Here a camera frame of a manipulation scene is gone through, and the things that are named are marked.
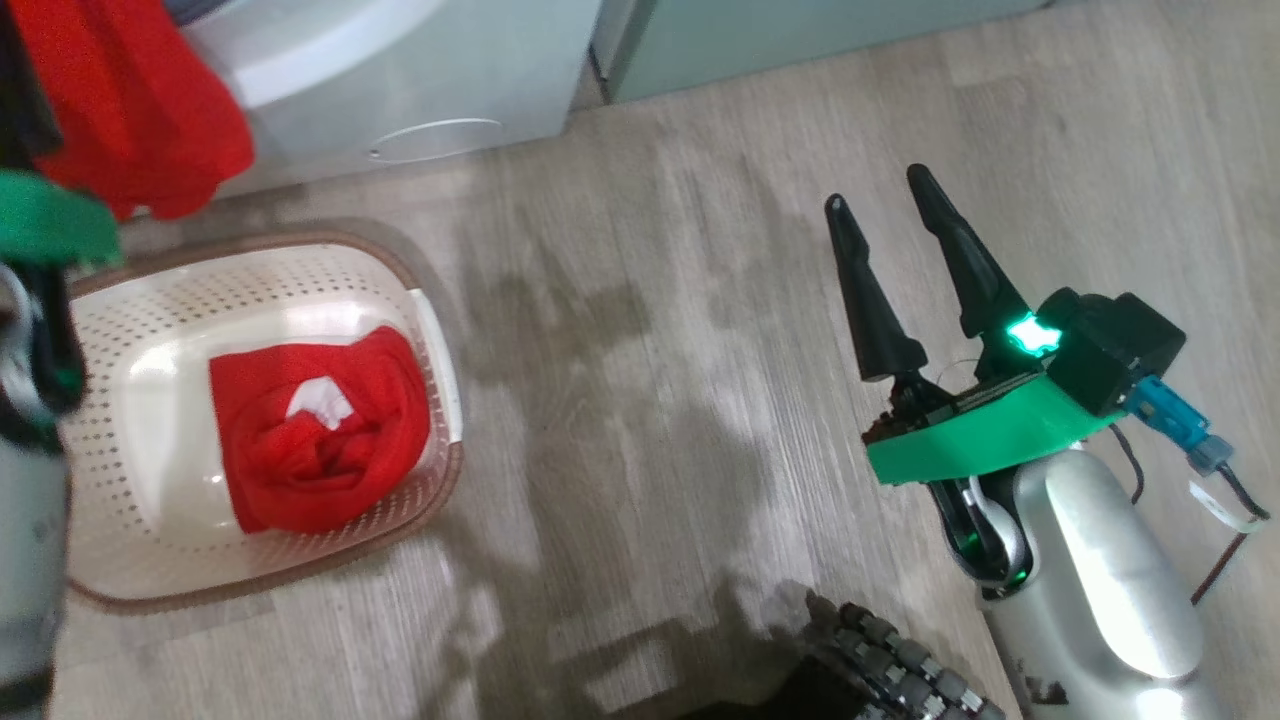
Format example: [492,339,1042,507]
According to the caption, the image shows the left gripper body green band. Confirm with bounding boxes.
[0,168,124,266]

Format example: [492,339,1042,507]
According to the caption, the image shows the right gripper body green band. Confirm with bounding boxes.
[864,372,1123,488]

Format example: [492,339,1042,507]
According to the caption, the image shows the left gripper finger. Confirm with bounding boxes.
[0,0,64,171]

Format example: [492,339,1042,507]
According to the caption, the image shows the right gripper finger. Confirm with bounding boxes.
[906,163,1033,381]
[824,193,947,406]

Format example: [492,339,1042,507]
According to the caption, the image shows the plain red garment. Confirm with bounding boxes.
[8,0,257,223]

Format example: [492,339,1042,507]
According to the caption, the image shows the red garment with white patch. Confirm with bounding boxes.
[208,325,433,536]

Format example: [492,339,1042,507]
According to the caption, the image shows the cream perforated laundry basket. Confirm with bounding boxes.
[62,230,466,613]

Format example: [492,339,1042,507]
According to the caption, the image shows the white front-load washing machine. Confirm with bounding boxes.
[165,0,607,197]

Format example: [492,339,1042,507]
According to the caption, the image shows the black roller omni wheel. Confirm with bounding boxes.
[803,590,1007,720]

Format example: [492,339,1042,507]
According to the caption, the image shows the wide light green cabinet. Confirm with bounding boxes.
[590,0,1063,106]

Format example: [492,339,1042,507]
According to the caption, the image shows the thin black cable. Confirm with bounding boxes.
[1108,424,1147,507]

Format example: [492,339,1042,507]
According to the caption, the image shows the blue connector cable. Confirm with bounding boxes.
[1125,375,1273,523]

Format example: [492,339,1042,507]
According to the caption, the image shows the white cable tag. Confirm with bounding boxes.
[1188,480,1267,534]

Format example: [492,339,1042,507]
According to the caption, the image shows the thin brown cable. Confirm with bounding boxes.
[1190,530,1253,607]

